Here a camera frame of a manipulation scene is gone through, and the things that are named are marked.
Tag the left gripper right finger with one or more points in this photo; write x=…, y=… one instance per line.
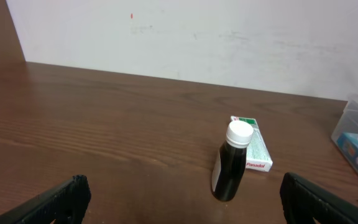
x=306, y=202

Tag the dark bottle white cap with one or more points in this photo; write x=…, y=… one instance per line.
x=231, y=160

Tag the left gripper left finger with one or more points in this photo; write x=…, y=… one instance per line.
x=64, y=203

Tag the white green Panadol box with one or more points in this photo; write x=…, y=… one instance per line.
x=258, y=157

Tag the blue fever patch box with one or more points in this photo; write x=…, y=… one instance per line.
x=357, y=154

